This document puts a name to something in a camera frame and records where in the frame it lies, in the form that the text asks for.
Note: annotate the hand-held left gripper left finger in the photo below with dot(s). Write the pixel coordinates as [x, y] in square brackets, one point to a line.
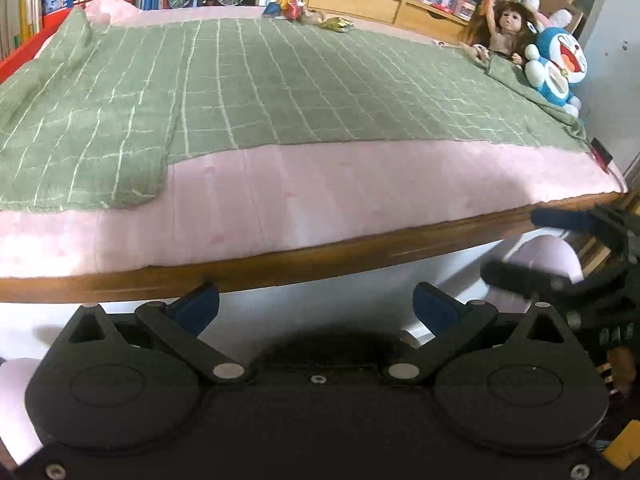
[200, 305]

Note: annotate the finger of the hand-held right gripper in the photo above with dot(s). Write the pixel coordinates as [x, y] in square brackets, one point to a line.
[565, 219]
[525, 280]

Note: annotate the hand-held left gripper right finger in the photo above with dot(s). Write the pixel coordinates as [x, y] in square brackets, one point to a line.
[432, 307]

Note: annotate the blue snack packet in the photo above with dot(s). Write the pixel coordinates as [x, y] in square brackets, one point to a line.
[272, 9]

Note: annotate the person's right leg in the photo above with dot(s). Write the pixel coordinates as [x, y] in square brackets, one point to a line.
[550, 260]

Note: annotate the red black tag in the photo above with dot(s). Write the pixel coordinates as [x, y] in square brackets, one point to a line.
[600, 152]

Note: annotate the pink bed sheet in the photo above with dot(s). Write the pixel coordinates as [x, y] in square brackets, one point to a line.
[350, 190]

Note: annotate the blue cat plush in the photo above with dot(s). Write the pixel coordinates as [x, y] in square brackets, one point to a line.
[560, 60]

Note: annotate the pink white rabbit plush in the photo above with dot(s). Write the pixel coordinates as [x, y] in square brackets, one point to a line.
[557, 17]

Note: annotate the brown haired doll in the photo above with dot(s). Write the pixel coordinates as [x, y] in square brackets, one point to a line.
[505, 25]

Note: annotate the green checked blanket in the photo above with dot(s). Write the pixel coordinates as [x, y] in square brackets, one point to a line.
[300, 85]

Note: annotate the red storage box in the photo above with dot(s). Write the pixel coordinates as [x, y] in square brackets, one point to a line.
[20, 60]

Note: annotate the wooden drawer organizer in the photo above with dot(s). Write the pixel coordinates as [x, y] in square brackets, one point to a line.
[350, 2]

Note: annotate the row of thin picture books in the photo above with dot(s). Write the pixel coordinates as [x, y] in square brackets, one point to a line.
[20, 10]

